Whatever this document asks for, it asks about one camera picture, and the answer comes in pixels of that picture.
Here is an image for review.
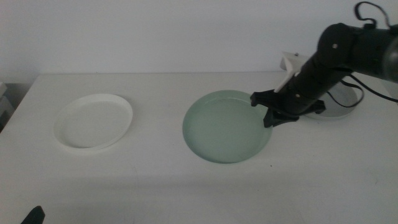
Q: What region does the grey shallow bowl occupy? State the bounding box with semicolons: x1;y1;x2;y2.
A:
303;81;364;121

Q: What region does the white shallow bowl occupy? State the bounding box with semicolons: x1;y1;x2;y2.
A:
53;93;134;154

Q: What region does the pale green shallow bowl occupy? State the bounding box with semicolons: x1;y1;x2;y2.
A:
182;90;274;164

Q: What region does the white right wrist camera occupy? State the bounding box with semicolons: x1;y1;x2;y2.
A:
274;52;309;93

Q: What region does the black right camera cable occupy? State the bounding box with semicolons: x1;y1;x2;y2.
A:
325;73;398;109

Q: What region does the black right arm cable loop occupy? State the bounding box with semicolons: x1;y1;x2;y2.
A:
354;1;391;29

